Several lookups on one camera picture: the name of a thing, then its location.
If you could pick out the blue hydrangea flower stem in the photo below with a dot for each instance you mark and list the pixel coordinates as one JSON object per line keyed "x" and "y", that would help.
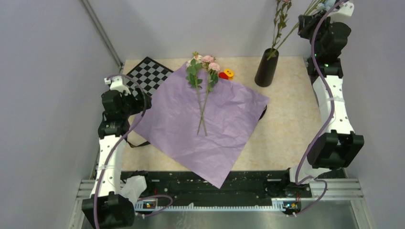
{"x": 313, "y": 7}

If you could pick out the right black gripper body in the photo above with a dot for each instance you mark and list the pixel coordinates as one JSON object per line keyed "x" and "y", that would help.
{"x": 322, "y": 26}

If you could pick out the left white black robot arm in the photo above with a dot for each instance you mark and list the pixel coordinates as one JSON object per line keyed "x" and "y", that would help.
{"x": 106, "y": 208}

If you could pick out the pink rose flower stem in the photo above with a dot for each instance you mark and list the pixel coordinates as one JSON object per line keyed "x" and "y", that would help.
{"x": 213, "y": 70}

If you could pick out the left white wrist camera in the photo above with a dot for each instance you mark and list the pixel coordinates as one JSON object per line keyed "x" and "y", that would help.
{"x": 117, "y": 83}

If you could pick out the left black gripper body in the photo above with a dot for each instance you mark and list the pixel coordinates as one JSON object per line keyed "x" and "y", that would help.
{"x": 131, "y": 105}

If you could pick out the cream rose flower stem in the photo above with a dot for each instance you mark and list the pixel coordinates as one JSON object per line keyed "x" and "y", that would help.
{"x": 193, "y": 67}

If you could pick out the pink and purple wrapping paper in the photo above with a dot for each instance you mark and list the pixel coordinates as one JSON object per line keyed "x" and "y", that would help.
{"x": 231, "y": 114}

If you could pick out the white slotted cable duct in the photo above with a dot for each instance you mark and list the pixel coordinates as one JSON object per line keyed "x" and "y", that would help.
{"x": 278, "y": 205}

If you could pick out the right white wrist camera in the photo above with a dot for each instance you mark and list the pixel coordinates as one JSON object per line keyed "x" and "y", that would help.
{"x": 343, "y": 13}

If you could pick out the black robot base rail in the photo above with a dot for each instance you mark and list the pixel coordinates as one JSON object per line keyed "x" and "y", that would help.
{"x": 240, "y": 189}

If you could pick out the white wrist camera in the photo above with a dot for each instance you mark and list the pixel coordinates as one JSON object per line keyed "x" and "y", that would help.
{"x": 117, "y": 83}
{"x": 343, "y": 13}

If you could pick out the black and white checkerboard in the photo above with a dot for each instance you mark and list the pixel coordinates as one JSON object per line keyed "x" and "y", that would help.
{"x": 150, "y": 74}

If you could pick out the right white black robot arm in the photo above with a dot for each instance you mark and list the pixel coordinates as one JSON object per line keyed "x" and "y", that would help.
{"x": 336, "y": 144}

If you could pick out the red toy block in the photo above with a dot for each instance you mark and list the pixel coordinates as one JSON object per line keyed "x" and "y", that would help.
{"x": 223, "y": 75}

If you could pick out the dark brown tall vase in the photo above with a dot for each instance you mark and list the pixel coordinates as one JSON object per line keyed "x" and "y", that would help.
{"x": 267, "y": 67}

